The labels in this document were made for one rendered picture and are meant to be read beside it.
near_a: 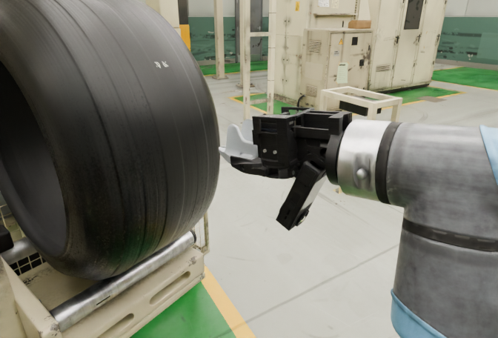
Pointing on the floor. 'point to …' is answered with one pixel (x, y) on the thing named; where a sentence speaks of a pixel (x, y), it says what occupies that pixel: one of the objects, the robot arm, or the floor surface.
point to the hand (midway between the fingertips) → (227, 153)
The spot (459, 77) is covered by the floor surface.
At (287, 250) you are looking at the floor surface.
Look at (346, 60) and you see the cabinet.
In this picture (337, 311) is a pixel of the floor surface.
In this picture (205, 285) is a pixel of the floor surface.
